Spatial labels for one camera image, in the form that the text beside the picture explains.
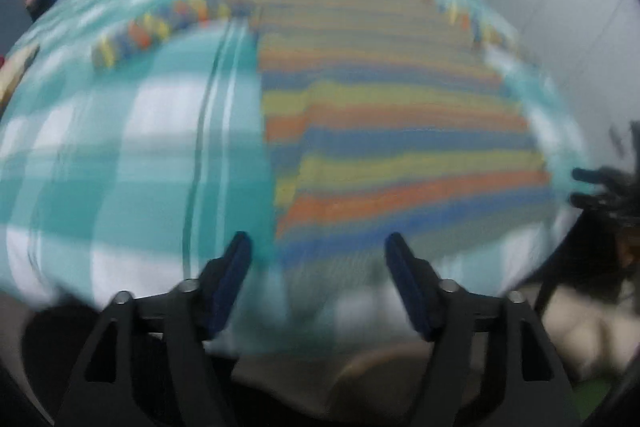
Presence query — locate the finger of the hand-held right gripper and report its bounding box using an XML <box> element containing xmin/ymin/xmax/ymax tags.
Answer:
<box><xmin>569</xmin><ymin>192</ymin><xmax>616</xmax><ymax>212</ymax></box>
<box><xmin>571</xmin><ymin>167</ymin><xmax>618</xmax><ymax>186</ymax></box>

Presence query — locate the striped knit sweater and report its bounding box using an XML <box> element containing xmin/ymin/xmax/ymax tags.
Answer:
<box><xmin>92</xmin><ymin>0</ymin><xmax>556</xmax><ymax>278</ymax></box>

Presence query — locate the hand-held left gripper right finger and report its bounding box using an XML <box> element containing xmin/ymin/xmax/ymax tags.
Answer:
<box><xmin>384</xmin><ymin>232</ymin><xmax>583</xmax><ymax>427</ymax></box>

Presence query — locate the cream patterned folded cloth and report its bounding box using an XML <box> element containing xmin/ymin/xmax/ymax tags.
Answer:
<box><xmin>0</xmin><ymin>43</ymin><xmax>41</xmax><ymax>114</ymax></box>

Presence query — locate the green checked bed blanket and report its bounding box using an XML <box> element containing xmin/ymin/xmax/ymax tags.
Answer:
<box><xmin>0</xmin><ymin>0</ymin><xmax>591</xmax><ymax>358</ymax></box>

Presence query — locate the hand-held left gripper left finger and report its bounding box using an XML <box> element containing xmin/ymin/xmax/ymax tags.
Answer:
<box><xmin>55</xmin><ymin>231</ymin><xmax>253</xmax><ymax>427</ymax></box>

